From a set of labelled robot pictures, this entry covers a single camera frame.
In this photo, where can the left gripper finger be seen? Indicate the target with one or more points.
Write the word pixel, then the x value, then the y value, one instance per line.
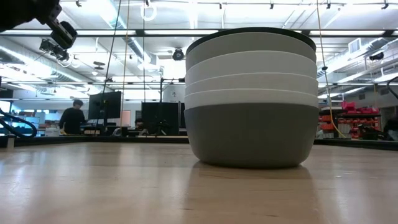
pixel 65 35

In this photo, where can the black bowl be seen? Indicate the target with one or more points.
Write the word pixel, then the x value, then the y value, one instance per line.
pixel 248 29

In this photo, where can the light grey bowl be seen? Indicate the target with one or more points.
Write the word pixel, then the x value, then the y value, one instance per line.
pixel 248 42

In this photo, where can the dark grey bowl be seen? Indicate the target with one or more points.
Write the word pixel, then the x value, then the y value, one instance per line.
pixel 248 137

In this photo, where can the black ceiling spotlight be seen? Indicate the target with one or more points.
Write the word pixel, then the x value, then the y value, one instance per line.
pixel 51 49

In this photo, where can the black computer monitor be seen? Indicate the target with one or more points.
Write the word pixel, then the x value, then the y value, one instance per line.
pixel 104 105
pixel 183 115
pixel 160 118

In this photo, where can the person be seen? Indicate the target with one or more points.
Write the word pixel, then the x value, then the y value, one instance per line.
pixel 72 119
pixel 139 124

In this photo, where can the lit display screen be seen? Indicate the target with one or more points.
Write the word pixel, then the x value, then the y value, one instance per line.
pixel 4 106

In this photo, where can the red bin shelf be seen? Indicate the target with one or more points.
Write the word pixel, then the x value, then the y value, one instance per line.
pixel 354 119

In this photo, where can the black ceiling fixture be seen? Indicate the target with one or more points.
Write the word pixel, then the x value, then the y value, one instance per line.
pixel 377 56

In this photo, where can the round ceiling camera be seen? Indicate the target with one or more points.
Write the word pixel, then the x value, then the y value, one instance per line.
pixel 178 54

